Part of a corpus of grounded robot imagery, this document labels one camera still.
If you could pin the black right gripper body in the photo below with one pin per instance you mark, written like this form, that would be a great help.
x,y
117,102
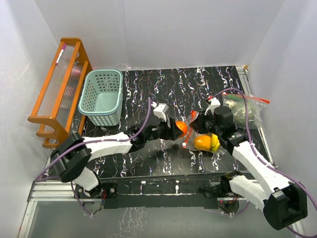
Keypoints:
x,y
206,123

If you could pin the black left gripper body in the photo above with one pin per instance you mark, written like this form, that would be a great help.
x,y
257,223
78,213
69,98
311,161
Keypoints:
x,y
164,133

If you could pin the fake orange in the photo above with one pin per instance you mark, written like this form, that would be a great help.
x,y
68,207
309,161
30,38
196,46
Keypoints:
x,y
183,127

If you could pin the fake yellow bell pepper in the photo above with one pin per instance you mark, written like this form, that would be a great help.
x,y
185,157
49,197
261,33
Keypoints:
x,y
202,142

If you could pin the clear zip bag with fruit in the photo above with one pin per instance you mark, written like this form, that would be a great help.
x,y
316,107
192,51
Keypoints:
x,y
188,139

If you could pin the fake banana bunch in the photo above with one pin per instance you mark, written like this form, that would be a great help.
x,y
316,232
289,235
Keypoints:
x,y
215,143

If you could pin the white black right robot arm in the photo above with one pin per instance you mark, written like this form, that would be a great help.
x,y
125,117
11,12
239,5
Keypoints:
x,y
282,201

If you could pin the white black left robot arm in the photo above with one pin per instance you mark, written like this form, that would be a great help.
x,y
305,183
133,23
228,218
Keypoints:
x,y
73,165

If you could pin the clear zip bag with vegetables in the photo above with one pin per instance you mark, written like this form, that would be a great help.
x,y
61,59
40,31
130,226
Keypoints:
x,y
242,118

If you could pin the teal plastic basket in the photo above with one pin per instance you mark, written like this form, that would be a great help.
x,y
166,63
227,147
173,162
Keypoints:
x,y
101,98

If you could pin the orange wooden rack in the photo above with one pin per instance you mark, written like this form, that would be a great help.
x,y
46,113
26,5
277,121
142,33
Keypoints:
x,y
56,109

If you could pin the pink white marker pen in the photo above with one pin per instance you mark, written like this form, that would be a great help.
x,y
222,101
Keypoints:
x,y
60,54

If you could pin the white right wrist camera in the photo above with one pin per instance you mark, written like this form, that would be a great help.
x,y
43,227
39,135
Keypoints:
x,y
213,104

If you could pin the aluminium frame rail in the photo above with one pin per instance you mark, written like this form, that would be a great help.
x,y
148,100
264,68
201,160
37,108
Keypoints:
x,y
141,209

